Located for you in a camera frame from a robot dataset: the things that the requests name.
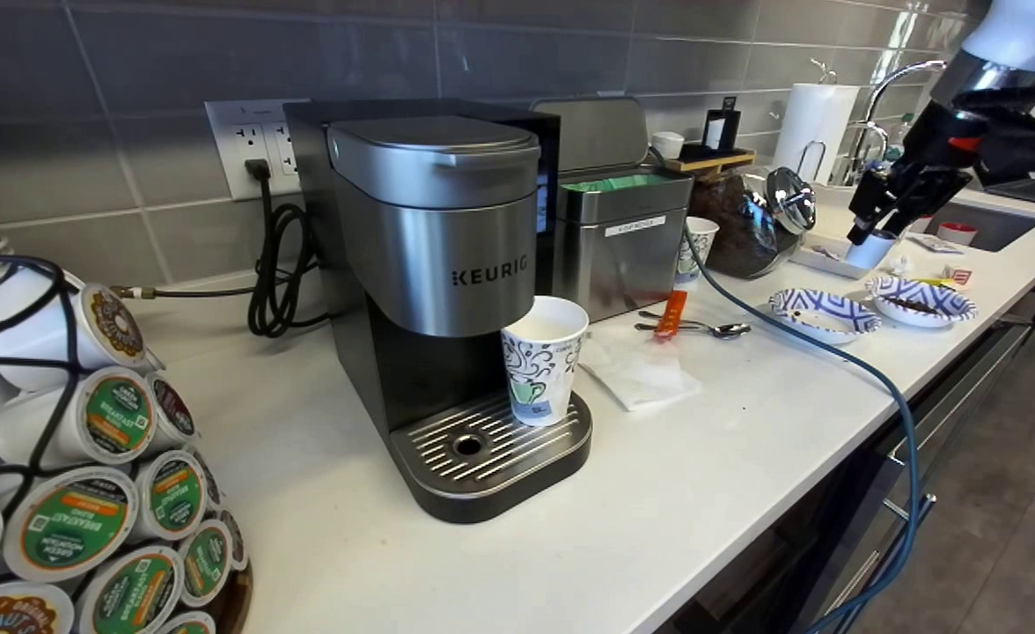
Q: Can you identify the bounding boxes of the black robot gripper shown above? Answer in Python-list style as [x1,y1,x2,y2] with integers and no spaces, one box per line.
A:
[849,101,988,242]

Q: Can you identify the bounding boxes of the white coffee capsule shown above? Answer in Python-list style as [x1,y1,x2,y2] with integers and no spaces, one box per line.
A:
[845,235,890,272]

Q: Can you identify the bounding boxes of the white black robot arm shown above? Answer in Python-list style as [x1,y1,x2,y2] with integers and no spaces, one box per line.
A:
[849,0,1035,247]

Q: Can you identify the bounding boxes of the right blue patterned paper plate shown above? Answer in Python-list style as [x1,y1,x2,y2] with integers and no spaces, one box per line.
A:
[872,279,971,331]

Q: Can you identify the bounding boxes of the blue patterned paper plate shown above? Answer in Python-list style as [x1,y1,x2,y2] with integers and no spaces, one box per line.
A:
[872,279,971,331]
[768,290,875,345]

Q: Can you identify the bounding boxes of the left blue patterned paper plate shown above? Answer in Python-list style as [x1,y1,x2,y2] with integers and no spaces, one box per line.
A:
[768,290,875,345]

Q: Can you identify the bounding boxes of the silver Keurig coffee maker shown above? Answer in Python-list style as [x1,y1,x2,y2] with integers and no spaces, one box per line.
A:
[284,100,590,526]

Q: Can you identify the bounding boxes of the green lid coffee capsule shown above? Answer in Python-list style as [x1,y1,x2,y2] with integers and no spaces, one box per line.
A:
[3,466,137,581]
[179,519,232,606]
[137,450,206,542]
[0,368,155,470]
[77,545,182,634]

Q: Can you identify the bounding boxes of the brown lid coffee capsule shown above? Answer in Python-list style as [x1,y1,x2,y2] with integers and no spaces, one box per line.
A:
[0,581,75,634]
[12,279,152,372]

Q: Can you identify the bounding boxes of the chrome sink faucet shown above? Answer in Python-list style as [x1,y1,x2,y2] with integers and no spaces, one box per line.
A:
[845,55,951,189]

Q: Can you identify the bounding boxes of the white rectangular tray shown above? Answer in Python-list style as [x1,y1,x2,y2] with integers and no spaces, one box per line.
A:
[791,180,899,281]

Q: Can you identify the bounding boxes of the paper towel roll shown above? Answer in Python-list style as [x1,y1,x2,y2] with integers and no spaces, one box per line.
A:
[775,82,858,183]

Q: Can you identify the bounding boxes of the chrome kettle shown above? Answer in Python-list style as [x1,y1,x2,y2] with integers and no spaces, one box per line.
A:
[691,167,817,279]

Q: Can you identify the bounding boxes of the small white paper cup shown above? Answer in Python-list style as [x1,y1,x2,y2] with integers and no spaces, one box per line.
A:
[677,215,717,284]

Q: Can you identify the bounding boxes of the silver metal box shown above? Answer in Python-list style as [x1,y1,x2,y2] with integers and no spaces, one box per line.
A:
[537,100,693,322]

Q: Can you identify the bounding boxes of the white paper napkin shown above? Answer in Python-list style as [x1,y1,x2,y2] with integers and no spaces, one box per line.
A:
[581,331,700,411]

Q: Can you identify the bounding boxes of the patterned paper cup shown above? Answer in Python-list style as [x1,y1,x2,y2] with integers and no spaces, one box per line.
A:
[503,296,588,426]

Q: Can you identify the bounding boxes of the blue cable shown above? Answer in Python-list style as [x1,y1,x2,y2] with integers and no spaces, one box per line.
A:
[678,222,941,634]

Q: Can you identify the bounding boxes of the orange handled tool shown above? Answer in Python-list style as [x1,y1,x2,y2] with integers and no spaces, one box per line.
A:
[638,290,745,342]

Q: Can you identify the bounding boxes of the black power cord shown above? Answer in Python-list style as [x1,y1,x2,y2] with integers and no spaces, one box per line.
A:
[114,156,333,342]

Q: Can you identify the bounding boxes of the white wall outlet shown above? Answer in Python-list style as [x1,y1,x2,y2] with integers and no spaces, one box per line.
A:
[204,100,298,197]

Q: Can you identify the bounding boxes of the black wire capsule carousel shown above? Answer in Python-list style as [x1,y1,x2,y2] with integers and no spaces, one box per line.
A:
[0,255,254,634]

